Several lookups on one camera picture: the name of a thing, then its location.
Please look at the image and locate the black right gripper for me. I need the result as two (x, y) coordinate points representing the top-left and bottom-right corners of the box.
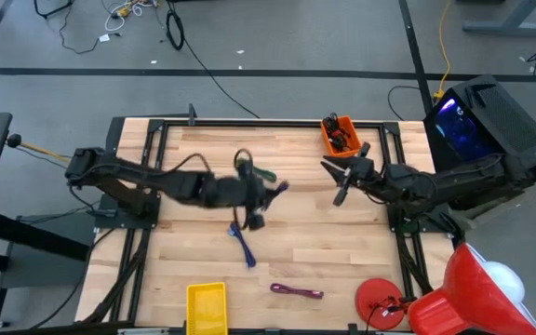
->
(320, 142), (376, 206)

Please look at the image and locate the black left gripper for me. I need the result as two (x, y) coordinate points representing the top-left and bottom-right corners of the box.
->
(202, 158), (282, 232)

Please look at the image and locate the long black USB cable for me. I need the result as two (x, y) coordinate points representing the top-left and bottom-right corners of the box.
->
(330, 127), (356, 154)

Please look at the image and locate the small black USB cable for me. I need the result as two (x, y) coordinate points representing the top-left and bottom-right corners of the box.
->
(322, 113), (343, 141)

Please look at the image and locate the orange plastic basket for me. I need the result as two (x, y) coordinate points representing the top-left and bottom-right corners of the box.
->
(319, 114), (364, 159)

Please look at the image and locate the yellow plastic bin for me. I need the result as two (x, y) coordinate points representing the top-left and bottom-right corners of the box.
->
(185, 281), (229, 335)

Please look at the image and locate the black computer tower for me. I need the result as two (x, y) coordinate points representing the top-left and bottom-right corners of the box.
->
(422, 74), (536, 196)

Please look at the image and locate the red desk lamp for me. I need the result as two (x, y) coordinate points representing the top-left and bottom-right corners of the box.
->
(355, 241), (536, 335)

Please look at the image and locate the gray desk foot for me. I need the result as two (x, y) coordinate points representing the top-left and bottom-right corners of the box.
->
(462, 0), (536, 37)

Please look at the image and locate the gray side table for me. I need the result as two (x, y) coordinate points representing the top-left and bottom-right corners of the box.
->
(0, 208), (92, 331)

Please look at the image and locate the wooden stick black knob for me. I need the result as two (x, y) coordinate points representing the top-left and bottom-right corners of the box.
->
(6, 133), (72, 164)

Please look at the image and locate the green braided USB cable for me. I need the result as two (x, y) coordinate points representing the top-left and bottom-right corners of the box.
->
(248, 163), (279, 183)

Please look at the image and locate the black left wrist camera cable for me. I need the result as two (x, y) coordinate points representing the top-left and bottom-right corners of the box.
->
(169, 148), (255, 181)

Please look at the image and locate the black table frame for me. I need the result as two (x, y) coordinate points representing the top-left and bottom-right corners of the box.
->
(79, 115), (436, 327)

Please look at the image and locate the magenta braided USB cable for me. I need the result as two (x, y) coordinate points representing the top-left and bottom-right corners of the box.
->
(269, 282), (326, 301)

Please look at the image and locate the yellow cord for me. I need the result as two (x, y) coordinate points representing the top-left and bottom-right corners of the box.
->
(433, 0), (453, 101)

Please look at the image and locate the black floor cable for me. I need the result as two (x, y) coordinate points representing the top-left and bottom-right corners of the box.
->
(164, 0), (261, 120)

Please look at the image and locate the white cable bundle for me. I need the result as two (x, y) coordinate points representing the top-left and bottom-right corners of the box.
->
(103, 0), (160, 43)

